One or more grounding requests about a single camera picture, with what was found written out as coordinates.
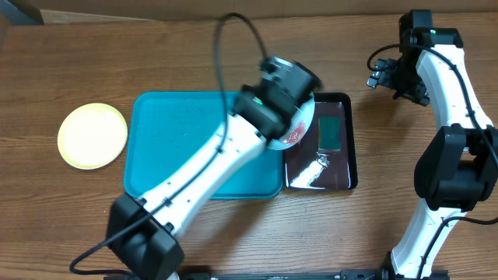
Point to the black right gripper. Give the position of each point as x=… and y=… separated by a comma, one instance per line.
x=384, y=77

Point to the light blue plate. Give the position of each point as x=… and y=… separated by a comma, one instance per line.
x=300, y=123

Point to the green sponge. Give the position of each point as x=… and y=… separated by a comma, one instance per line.
x=329, y=133

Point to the yellow-green plate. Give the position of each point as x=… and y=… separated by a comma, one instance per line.
x=92, y=136

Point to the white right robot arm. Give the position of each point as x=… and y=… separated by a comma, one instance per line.
x=459, y=167

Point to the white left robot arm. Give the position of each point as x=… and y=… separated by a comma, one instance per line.
x=143, y=232

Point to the black water tray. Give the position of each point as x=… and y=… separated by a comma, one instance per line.
x=309, y=168

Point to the blue plastic tray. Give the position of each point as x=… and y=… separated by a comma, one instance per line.
x=167, y=128

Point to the cardboard backdrop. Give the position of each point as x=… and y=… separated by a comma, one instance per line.
x=210, y=9

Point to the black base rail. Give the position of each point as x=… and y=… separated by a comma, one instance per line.
x=342, y=275

